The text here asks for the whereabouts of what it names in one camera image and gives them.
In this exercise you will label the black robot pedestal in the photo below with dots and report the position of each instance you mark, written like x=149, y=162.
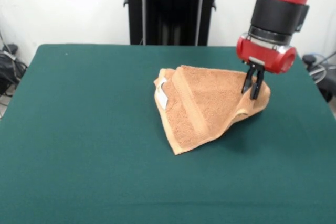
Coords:
x=170, y=11

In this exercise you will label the dark green table cloth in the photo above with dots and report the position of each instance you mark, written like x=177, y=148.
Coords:
x=78, y=129

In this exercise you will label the peach terry towel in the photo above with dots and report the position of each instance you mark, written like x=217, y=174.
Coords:
x=204, y=103

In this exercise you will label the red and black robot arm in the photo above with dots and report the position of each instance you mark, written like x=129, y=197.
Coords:
x=281, y=6

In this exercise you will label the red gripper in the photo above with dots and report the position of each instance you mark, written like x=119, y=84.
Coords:
x=262, y=54

